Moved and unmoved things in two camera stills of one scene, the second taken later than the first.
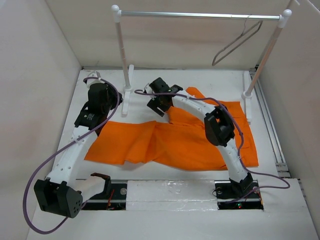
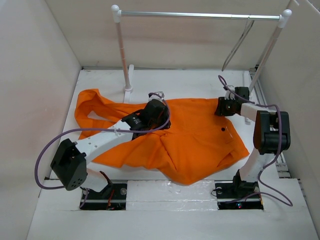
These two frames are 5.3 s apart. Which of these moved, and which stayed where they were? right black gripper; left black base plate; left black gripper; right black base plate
Moved: right black gripper; left black gripper
Stayed: left black base plate; right black base plate
